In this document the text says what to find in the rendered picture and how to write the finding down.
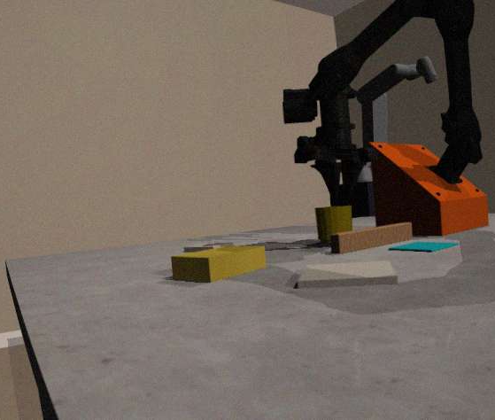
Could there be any yellow rectangular block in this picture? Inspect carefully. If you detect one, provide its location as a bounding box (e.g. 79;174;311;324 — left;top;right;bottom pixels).
171;246;267;282

